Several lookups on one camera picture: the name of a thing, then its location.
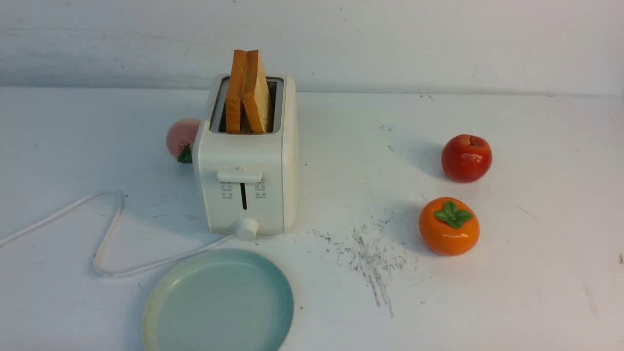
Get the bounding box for toast slice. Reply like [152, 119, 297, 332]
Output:
[241, 50, 272, 134]
[225, 50, 247, 134]

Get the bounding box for white two-slot toaster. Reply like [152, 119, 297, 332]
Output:
[193, 74, 299, 240]

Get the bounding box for pink peach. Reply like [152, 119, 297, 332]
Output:
[166, 118, 201, 164]

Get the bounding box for orange persimmon with green leaf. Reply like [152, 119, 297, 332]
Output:
[418, 197, 481, 257]

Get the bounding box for light green round plate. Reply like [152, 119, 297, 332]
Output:
[141, 249, 295, 351]

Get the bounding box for red apple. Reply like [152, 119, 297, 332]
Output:
[441, 134, 492, 183]

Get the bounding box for white toaster power cable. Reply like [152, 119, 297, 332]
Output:
[0, 190, 238, 278]

